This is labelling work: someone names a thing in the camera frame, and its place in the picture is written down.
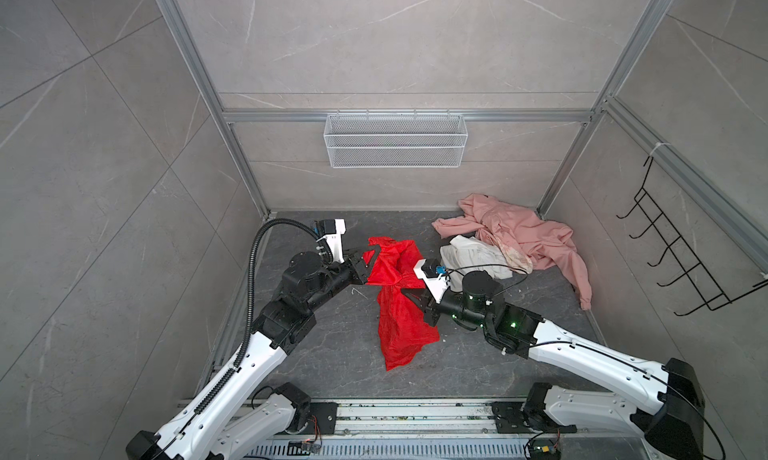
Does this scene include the red cloth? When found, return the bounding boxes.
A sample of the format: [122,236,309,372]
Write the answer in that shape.
[367,237,440,371]

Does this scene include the white cloth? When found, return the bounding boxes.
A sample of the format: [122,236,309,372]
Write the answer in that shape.
[439,235,514,292]

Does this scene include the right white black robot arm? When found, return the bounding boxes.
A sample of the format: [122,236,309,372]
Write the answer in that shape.
[403,262,706,459]

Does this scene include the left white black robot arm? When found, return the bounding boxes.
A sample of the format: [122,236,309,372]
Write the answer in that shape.
[126,246,380,459]

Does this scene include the pink cloth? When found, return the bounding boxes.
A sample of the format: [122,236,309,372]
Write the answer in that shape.
[432,194,593,310]

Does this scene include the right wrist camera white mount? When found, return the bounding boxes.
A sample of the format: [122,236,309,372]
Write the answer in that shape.
[413,259,450,303]

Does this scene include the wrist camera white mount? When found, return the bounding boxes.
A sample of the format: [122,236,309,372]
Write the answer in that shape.
[314,219,346,264]
[413,259,450,303]

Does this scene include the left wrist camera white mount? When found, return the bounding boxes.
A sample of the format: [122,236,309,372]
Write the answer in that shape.
[314,219,346,264]

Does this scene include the white wire mesh basket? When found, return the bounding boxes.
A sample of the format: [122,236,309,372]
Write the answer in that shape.
[323,113,468,169]

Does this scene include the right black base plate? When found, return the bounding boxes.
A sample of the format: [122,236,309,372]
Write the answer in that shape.
[491,401,578,434]

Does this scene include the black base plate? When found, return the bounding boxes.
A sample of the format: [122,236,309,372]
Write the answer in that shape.
[491,401,578,434]
[301,401,339,437]

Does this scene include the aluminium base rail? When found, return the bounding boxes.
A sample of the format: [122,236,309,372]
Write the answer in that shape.
[245,398,660,459]

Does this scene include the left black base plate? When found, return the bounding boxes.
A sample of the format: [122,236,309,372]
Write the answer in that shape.
[301,401,339,437]

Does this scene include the left black corrugated cable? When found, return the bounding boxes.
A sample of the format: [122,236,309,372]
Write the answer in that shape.
[190,218,319,416]

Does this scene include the aluminium frame profiles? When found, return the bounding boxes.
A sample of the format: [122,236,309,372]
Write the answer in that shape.
[156,0,767,269]

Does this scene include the black wire hook rack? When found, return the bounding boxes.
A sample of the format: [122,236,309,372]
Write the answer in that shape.
[616,155,767,318]

